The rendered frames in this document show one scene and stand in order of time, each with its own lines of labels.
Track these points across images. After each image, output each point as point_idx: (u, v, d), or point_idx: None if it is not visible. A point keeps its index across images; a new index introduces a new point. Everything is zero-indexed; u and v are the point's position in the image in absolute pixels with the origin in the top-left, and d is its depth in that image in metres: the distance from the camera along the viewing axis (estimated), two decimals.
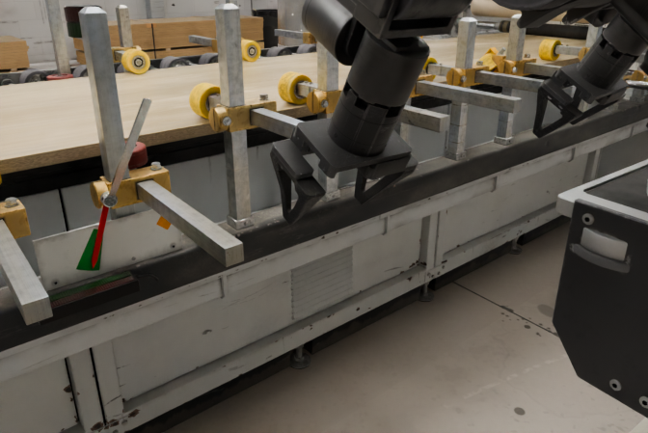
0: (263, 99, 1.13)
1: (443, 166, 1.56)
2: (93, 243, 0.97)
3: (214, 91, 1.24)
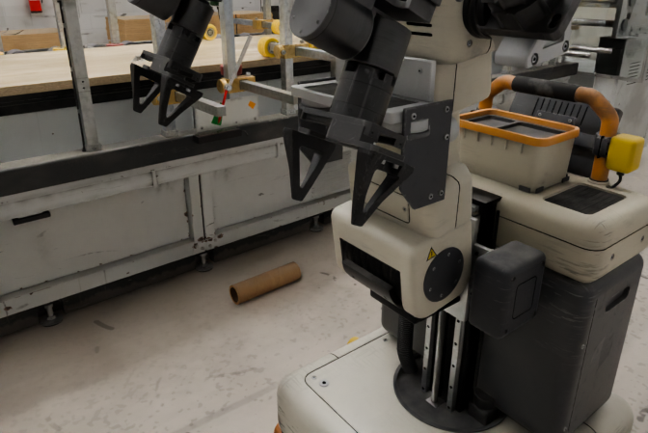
0: (302, 42, 2.09)
1: None
2: None
3: (272, 40, 2.19)
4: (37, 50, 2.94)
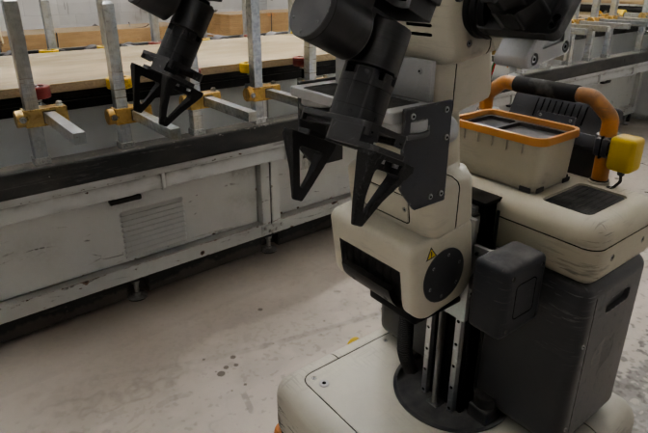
0: None
1: (583, 63, 3.41)
2: (492, 67, 2.82)
3: None
4: (280, 33, 3.84)
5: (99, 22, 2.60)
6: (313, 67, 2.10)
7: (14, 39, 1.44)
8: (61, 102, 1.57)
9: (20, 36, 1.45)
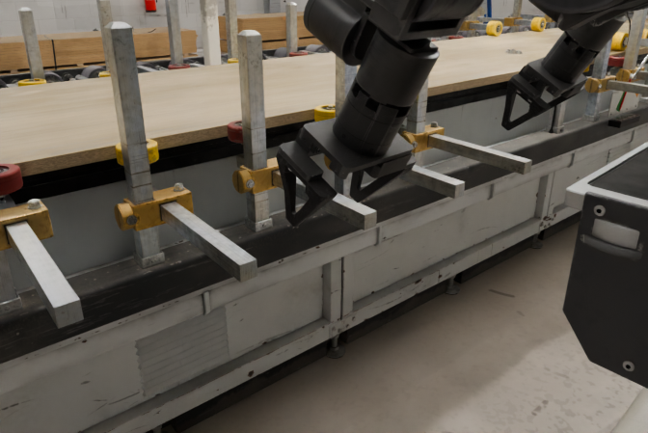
0: None
1: None
2: (622, 97, 2.13)
3: (626, 35, 2.40)
4: (321, 45, 3.15)
5: (102, 40, 1.91)
6: (423, 113, 1.41)
7: None
8: (39, 202, 0.88)
9: None
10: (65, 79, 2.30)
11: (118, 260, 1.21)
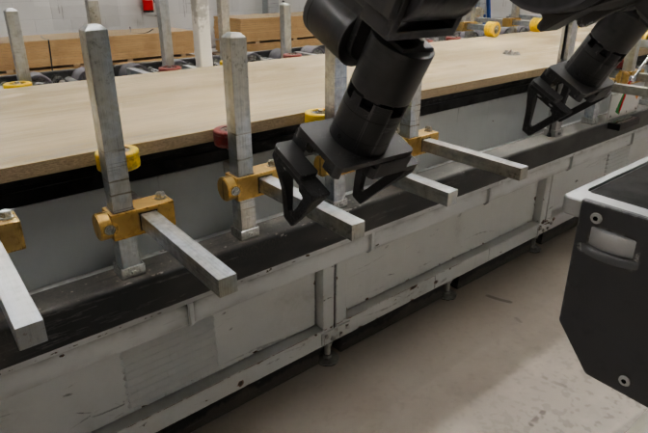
0: None
1: None
2: (621, 99, 2.09)
3: None
4: (317, 46, 3.11)
5: None
6: (417, 117, 1.37)
7: None
8: (10, 213, 0.84)
9: None
10: (54, 81, 2.26)
11: (100, 270, 1.17)
